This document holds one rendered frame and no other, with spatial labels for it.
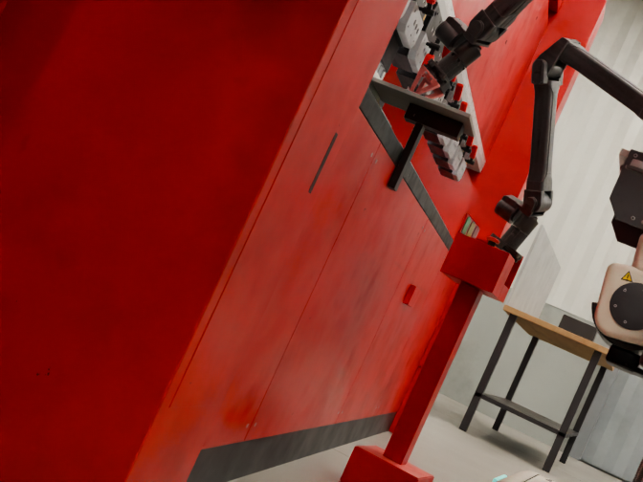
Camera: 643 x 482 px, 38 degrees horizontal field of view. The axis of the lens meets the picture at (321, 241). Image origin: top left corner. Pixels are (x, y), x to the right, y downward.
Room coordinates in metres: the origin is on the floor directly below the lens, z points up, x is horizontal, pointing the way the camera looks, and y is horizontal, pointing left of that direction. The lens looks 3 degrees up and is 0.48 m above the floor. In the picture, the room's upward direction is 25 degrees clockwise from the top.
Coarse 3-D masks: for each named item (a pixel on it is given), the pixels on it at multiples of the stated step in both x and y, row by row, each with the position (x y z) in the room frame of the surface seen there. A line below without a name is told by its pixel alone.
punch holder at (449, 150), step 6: (432, 144) 3.39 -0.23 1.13; (438, 144) 3.39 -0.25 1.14; (450, 144) 3.37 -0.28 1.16; (456, 144) 3.49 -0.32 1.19; (432, 150) 3.49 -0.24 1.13; (438, 150) 3.44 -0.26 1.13; (444, 150) 3.39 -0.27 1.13; (450, 150) 3.41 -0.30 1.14; (444, 156) 3.49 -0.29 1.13; (450, 156) 3.46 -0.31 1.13
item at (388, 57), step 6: (390, 42) 2.29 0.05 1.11; (396, 42) 2.33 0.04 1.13; (390, 48) 2.31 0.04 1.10; (396, 48) 2.35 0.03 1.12; (384, 54) 2.27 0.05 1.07; (390, 54) 2.33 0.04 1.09; (384, 60) 2.30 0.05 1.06; (390, 60) 2.35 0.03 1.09; (378, 66) 2.31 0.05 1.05; (384, 66) 2.32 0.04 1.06; (378, 72) 2.33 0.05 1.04
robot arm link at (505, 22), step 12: (504, 0) 2.17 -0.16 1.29; (516, 0) 2.15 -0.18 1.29; (528, 0) 2.15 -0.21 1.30; (480, 12) 2.21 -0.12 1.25; (492, 12) 2.19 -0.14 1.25; (504, 12) 2.17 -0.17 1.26; (516, 12) 2.18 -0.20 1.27; (492, 24) 2.19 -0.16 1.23; (504, 24) 2.20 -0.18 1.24; (480, 36) 2.21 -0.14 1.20; (492, 36) 2.23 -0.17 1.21
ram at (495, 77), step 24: (456, 0) 2.59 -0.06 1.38; (480, 0) 2.86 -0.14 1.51; (528, 24) 3.88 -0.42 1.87; (504, 48) 3.60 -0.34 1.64; (528, 48) 4.15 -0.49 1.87; (480, 72) 3.35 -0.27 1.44; (504, 72) 3.83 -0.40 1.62; (480, 96) 3.55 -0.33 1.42; (504, 96) 4.09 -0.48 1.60; (480, 120) 3.79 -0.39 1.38; (480, 168) 4.34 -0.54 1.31
